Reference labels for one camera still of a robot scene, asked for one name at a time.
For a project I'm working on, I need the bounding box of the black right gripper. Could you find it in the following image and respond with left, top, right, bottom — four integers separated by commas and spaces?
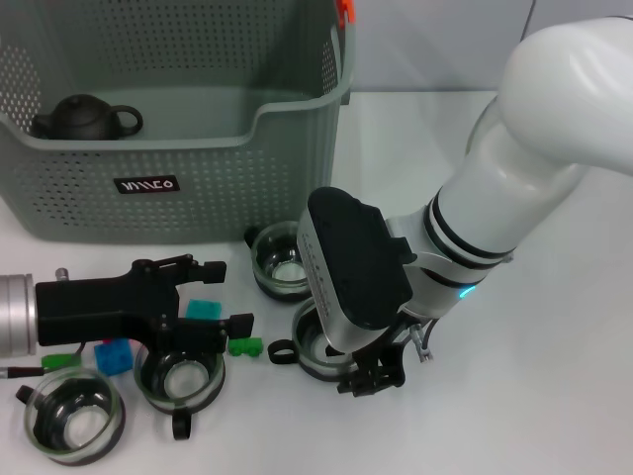
323, 321, 411, 398

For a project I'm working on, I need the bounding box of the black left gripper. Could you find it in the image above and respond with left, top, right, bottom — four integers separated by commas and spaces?
34, 252, 255, 353

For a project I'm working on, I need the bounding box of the glass teacup with black base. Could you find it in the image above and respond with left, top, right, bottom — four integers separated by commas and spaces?
133, 340, 227, 441
243, 222, 317, 302
14, 368, 128, 467
266, 299, 377, 385

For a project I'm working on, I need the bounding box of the grey-green perforated storage bin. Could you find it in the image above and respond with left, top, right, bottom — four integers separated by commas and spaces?
0, 0, 357, 247

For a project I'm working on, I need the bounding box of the teal building brick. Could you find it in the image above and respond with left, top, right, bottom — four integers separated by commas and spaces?
185, 298, 224, 321

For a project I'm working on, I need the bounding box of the green building brick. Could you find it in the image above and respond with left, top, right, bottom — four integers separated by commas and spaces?
42, 351, 83, 370
226, 335, 264, 357

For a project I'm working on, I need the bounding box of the blue building brick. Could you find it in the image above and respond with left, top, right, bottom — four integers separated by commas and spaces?
93, 339, 135, 378

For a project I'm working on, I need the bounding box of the dark clay teapot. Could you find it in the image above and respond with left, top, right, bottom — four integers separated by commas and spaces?
31, 93, 144, 142

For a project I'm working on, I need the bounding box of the right gripper cable with plug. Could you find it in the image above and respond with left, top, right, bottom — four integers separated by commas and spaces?
405, 321, 436, 365

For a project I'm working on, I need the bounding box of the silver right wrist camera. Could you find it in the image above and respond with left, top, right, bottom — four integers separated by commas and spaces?
296, 186, 416, 352

